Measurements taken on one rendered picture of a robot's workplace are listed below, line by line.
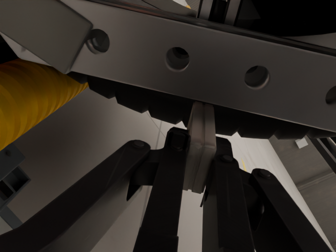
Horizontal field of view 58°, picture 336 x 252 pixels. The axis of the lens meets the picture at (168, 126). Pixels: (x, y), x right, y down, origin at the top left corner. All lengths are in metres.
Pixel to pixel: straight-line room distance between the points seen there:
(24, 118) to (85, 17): 0.10
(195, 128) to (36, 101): 0.14
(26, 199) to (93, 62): 0.81
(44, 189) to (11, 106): 0.79
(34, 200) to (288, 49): 0.89
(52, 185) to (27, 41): 0.88
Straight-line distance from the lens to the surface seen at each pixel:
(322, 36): 0.27
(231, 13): 0.27
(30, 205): 0.97
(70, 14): 0.18
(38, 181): 1.02
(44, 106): 0.28
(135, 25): 0.17
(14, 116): 0.25
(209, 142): 0.16
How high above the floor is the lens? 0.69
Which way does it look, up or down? 18 degrees down
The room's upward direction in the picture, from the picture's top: 60 degrees clockwise
